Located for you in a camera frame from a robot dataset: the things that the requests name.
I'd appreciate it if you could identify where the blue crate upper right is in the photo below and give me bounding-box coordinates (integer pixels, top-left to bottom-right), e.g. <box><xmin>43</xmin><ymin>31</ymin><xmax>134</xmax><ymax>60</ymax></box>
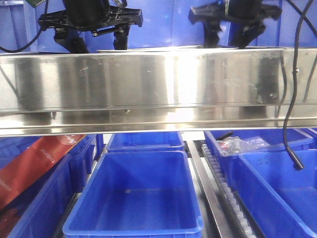
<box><xmin>219</xmin><ymin>0</ymin><xmax>317</xmax><ymax>47</ymax></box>

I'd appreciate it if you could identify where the large blue crate centre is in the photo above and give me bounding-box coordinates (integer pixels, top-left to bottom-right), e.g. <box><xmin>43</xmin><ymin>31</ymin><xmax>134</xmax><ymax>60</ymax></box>
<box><xmin>24</xmin><ymin>0</ymin><xmax>227</xmax><ymax>53</ymax></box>

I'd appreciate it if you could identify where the metal roller track rail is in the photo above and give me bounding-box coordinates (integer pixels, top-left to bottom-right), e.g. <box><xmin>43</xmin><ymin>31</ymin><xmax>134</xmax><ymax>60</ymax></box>
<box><xmin>185</xmin><ymin>140</ymin><xmax>264</xmax><ymax>238</ymax></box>

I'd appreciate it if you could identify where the black tool handle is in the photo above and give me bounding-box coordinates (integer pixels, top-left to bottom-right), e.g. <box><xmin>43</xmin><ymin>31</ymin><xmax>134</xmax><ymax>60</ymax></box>
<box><xmin>217</xmin><ymin>131</ymin><xmax>234</xmax><ymax>141</ymax></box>

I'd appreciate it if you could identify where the clear plastic bag of parts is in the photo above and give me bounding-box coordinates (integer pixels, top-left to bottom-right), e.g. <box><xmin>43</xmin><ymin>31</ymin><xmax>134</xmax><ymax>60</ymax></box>
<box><xmin>217</xmin><ymin>136</ymin><xmax>269</xmax><ymax>156</ymax></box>

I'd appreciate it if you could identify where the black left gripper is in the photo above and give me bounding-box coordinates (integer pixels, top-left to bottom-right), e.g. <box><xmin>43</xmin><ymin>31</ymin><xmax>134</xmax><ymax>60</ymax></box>
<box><xmin>38</xmin><ymin>0</ymin><xmax>143</xmax><ymax>54</ymax></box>

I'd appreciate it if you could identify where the stainless steel shelf rail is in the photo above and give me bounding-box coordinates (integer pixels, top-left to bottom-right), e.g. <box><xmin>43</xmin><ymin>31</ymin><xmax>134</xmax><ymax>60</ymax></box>
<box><xmin>0</xmin><ymin>48</ymin><xmax>317</xmax><ymax>136</ymax></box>

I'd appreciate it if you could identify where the black hanging cable right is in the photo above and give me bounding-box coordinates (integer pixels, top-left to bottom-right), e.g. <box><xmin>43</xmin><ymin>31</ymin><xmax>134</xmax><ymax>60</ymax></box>
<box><xmin>282</xmin><ymin>0</ymin><xmax>317</xmax><ymax>171</ymax></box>

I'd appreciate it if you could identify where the blue bin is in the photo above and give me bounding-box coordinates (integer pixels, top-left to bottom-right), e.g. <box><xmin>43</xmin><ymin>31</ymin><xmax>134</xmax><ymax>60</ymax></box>
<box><xmin>204</xmin><ymin>128</ymin><xmax>314</xmax><ymax>191</ymax></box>
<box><xmin>62</xmin><ymin>151</ymin><xmax>204</xmax><ymax>238</ymax></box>
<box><xmin>0</xmin><ymin>134</ymin><xmax>100</xmax><ymax>193</ymax></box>
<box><xmin>106</xmin><ymin>131</ymin><xmax>185</xmax><ymax>153</ymax></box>
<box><xmin>0</xmin><ymin>155</ymin><xmax>73</xmax><ymax>238</ymax></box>
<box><xmin>236</xmin><ymin>149</ymin><xmax>317</xmax><ymax>238</ymax></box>
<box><xmin>302</xmin><ymin>127</ymin><xmax>317</xmax><ymax>149</ymax></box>

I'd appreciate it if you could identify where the silver metal tray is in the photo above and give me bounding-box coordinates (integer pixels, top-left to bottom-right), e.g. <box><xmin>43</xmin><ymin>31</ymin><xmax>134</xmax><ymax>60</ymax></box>
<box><xmin>97</xmin><ymin>45</ymin><xmax>238</xmax><ymax>53</ymax></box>

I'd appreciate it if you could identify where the blue bin front right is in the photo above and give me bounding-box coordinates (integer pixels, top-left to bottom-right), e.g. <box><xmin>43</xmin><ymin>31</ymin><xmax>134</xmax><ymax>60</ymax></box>
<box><xmin>236</xmin><ymin>149</ymin><xmax>317</xmax><ymax>238</ymax></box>

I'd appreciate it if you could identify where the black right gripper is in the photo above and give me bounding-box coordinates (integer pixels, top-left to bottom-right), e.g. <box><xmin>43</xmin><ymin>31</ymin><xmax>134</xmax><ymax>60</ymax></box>
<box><xmin>188</xmin><ymin>0</ymin><xmax>282</xmax><ymax>48</ymax></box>

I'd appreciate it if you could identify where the blue bin rear centre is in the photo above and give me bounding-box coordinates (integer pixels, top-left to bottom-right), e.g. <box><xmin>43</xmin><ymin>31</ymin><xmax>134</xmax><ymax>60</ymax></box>
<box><xmin>106</xmin><ymin>131</ymin><xmax>185</xmax><ymax>153</ymax></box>

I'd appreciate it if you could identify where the blue bin front centre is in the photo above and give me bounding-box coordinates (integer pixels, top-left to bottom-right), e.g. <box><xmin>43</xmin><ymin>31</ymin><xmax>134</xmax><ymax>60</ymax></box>
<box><xmin>62</xmin><ymin>151</ymin><xmax>204</xmax><ymax>238</ymax></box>

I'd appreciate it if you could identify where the blue bin front left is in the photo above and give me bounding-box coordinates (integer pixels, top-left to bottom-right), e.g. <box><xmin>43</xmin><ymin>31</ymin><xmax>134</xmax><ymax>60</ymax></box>
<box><xmin>0</xmin><ymin>155</ymin><xmax>73</xmax><ymax>238</ymax></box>

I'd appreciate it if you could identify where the blue bin rear left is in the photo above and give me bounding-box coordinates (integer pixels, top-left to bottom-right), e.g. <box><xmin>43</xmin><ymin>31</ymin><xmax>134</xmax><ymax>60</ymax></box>
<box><xmin>0</xmin><ymin>134</ymin><xmax>100</xmax><ymax>193</ymax></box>

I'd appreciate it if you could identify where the blue bin rear right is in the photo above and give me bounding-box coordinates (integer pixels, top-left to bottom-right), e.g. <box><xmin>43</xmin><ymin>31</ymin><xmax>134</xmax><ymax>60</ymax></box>
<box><xmin>204</xmin><ymin>128</ymin><xmax>314</xmax><ymax>191</ymax></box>

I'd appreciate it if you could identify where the red cardboard box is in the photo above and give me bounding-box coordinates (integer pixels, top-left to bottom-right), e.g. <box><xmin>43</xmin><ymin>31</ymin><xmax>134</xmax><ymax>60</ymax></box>
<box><xmin>0</xmin><ymin>134</ymin><xmax>86</xmax><ymax>209</ymax></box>

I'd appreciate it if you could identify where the black cable left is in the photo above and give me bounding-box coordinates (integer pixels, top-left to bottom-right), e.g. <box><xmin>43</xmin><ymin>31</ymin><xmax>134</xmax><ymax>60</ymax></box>
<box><xmin>0</xmin><ymin>0</ymin><xmax>50</xmax><ymax>54</ymax></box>

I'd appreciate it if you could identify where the blue bin far right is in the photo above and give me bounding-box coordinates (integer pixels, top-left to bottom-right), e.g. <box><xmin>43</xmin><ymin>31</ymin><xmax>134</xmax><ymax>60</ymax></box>
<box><xmin>302</xmin><ymin>127</ymin><xmax>317</xmax><ymax>149</ymax></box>

